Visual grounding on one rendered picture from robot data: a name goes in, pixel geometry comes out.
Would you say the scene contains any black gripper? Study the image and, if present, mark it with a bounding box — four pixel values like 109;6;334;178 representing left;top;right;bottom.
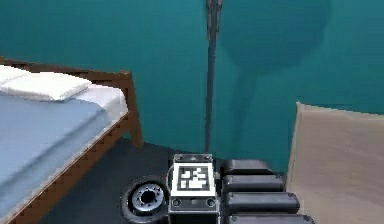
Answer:
120;175;171;224

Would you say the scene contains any brown wooden bed blue blanket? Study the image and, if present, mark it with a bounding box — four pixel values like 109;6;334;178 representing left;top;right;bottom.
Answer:
0;56;144;224

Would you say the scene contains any dark grey floor lamp pole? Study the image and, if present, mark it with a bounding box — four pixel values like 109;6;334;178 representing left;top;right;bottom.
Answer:
203;0;224;154

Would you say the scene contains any white pillow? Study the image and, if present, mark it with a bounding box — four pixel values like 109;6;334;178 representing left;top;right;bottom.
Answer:
0;71;93;102
0;64;31;86

